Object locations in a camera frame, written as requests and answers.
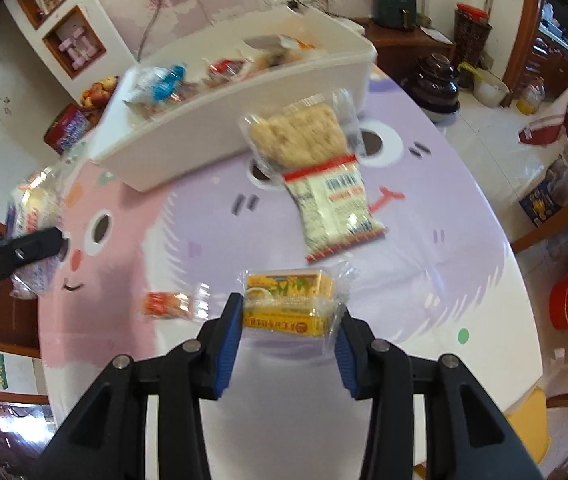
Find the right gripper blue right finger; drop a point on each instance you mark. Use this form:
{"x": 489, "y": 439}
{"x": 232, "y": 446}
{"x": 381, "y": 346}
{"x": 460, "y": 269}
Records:
{"x": 349, "y": 355}

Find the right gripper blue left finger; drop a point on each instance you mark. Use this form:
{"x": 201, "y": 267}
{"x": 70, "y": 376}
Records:
{"x": 224, "y": 344}

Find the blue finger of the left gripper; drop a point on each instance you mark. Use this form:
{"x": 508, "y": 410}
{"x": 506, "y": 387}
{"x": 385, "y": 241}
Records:
{"x": 37, "y": 246}

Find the blueberry cake packet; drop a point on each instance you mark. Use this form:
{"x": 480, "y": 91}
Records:
{"x": 34, "y": 206}

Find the orange fried snack clear packet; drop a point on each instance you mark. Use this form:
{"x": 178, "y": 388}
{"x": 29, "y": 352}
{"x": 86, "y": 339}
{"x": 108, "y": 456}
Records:
{"x": 188, "y": 304}

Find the yellow small snack packet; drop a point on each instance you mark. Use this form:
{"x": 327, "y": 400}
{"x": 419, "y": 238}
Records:
{"x": 295, "y": 312}

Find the red white biscuit packet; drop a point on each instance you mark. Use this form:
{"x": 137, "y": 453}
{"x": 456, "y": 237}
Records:
{"x": 332, "y": 202}

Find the silver white snack bag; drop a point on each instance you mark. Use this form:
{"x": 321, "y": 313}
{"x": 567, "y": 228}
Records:
{"x": 139, "y": 92}

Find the blue snack packet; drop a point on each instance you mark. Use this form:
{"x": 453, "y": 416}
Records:
{"x": 167, "y": 80}

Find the large rice cake pack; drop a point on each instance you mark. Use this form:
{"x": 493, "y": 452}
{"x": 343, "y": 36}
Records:
{"x": 303, "y": 134}

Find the red square snack packet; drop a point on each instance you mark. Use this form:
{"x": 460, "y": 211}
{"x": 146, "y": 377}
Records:
{"x": 225, "y": 70}

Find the orange white wafer packet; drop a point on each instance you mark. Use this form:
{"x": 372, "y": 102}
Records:
{"x": 280, "y": 44}

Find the red round tin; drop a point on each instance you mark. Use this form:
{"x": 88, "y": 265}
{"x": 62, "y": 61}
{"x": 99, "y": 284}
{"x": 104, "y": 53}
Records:
{"x": 67, "y": 129}

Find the fruit basket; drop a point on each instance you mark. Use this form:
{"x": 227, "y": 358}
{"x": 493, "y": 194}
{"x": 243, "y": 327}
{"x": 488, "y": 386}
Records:
{"x": 99, "y": 94}

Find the white plastic storage bin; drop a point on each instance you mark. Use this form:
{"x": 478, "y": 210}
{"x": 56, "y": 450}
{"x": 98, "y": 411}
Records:
{"x": 144, "y": 149}

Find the pink dumbbells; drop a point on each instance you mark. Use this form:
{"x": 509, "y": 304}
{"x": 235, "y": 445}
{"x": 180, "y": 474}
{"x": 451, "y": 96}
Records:
{"x": 79, "y": 47}

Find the yellow plastic stool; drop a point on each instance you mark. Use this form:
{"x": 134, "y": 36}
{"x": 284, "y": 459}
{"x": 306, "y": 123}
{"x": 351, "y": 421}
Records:
{"x": 530, "y": 421}

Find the blue yellow box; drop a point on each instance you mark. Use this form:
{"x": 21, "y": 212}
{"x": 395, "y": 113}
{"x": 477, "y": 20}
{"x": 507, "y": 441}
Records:
{"x": 548, "y": 194}

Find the white plastic bucket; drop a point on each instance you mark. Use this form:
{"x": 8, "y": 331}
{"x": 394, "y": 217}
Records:
{"x": 488, "y": 89}

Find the wooden tv cabinet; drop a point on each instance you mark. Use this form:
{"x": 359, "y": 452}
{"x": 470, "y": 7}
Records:
{"x": 398, "y": 51}

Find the yellow liquid bottle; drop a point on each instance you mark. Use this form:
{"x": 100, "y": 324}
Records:
{"x": 531, "y": 97}

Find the tall dark woven basket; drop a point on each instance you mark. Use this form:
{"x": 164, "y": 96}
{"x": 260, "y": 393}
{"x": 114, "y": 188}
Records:
{"x": 471, "y": 30}

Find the dark green air fryer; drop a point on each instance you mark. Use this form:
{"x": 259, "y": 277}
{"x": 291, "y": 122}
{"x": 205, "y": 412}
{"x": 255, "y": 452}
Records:
{"x": 395, "y": 14}

